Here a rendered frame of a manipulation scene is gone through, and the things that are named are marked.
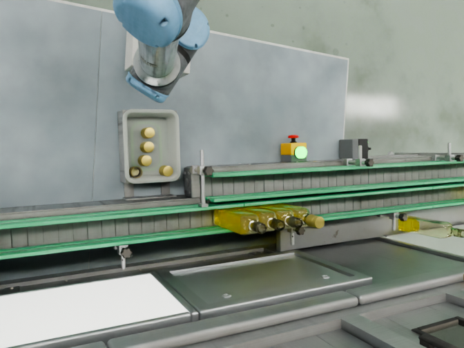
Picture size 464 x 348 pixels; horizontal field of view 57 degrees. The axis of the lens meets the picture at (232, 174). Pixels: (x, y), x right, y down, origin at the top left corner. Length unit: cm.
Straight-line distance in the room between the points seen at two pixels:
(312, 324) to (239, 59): 97
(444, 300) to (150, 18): 92
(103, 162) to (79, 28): 41
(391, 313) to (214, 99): 88
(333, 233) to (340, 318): 69
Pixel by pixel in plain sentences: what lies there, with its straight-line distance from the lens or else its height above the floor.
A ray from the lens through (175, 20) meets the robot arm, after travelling 74.
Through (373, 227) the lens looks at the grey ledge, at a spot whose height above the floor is 88.
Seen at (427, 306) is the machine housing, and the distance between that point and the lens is 116.
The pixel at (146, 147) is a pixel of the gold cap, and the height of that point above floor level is 81.
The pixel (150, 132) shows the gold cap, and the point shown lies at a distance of 136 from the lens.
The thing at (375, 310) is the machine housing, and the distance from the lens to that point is 104.
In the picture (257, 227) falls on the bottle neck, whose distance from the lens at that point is 115.
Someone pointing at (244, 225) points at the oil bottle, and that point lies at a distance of 119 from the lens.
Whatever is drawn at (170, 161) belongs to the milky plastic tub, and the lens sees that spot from 141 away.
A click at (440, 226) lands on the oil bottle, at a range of 172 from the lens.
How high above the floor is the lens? 213
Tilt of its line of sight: 64 degrees down
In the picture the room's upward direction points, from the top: 96 degrees clockwise
